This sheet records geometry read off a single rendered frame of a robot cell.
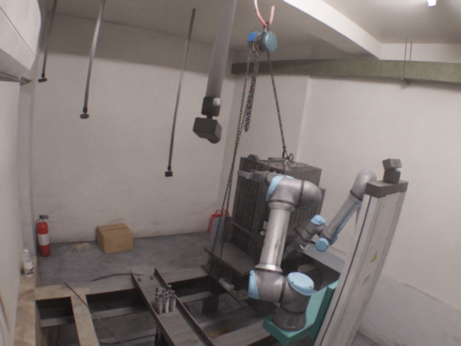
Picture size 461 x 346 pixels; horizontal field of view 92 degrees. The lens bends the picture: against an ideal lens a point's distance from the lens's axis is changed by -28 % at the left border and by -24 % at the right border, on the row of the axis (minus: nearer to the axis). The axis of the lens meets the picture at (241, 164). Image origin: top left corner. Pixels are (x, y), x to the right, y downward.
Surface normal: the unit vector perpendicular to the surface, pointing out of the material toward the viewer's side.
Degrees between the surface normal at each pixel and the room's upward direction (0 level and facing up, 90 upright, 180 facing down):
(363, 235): 90
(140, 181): 90
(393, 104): 90
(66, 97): 90
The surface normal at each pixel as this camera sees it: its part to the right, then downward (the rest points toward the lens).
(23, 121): 0.58, 0.23
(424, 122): -0.80, -0.01
